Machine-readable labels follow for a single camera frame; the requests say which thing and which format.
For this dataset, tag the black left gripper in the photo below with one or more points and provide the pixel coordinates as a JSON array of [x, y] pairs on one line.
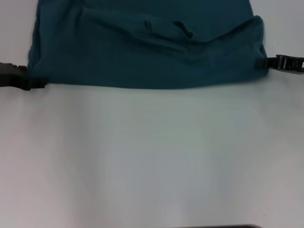
[[12, 76]]

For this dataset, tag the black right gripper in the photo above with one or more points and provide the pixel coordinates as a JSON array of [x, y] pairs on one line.
[[299, 64]]

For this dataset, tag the teal blue printed t-shirt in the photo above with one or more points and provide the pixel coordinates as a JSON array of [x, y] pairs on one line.
[[147, 52]]

